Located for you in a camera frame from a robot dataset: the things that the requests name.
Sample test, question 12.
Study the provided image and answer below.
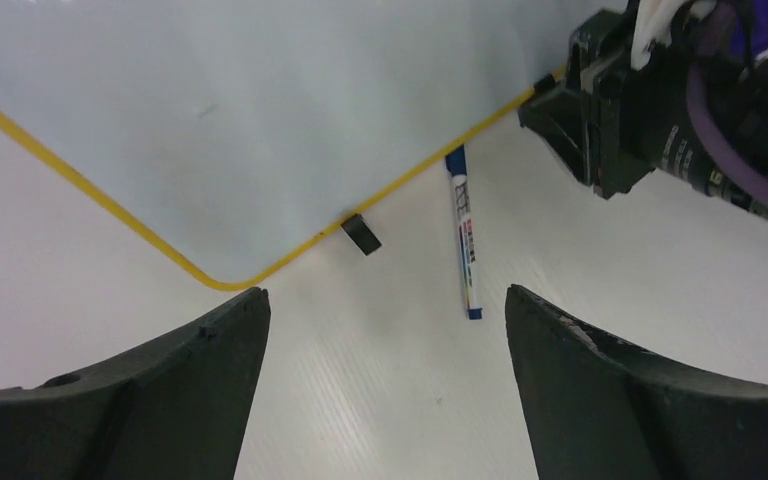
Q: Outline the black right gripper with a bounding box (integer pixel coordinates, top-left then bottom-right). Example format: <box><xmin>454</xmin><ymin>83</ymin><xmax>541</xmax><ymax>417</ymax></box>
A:
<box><xmin>518</xmin><ymin>7</ymin><xmax>729</xmax><ymax>199</ymax></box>

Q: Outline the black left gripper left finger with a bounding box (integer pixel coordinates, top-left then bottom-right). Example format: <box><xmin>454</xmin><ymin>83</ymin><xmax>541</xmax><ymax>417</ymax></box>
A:
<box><xmin>0</xmin><ymin>287</ymin><xmax>271</xmax><ymax>479</ymax></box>

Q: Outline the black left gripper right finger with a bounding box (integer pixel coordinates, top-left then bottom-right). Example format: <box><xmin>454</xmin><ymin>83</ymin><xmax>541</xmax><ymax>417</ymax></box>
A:
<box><xmin>505</xmin><ymin>285</ymin><xmax>768</xmax><ymax>479</ymax></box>

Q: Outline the blue white marker pen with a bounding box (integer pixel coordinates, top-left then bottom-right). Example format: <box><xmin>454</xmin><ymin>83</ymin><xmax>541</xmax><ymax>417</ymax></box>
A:
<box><xmin>444</xmin><ymin>145</ymin><xmax>483</xmax><ymax>320</ymax></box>

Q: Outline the yellow framed whiteboard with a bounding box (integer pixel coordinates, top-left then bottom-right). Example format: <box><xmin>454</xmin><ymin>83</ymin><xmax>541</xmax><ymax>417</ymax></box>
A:
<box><xmin>0</xmin><ymin>1</ymin><xmax>600</xmax><ymax>290</ymax></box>

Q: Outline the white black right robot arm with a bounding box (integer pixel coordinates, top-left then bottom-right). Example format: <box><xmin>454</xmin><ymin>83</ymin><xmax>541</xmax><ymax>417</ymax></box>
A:
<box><xmin>518</xmin><ymin>1</ymin><xmax>768</xmax><ymax>221</ymax></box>

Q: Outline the black whiteboard stand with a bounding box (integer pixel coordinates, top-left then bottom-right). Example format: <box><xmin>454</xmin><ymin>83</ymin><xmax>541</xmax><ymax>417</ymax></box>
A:
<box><xmin>341</xmin><ymin>213</ymin><xmax>382</xmax><ymax>256</ymax></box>

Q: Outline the purple towel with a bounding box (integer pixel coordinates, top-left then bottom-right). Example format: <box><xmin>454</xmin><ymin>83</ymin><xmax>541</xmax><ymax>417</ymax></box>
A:
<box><xmin>725</xmin><ymin>0</ymin><xmax>768</xmax><ymax>56</ymax></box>

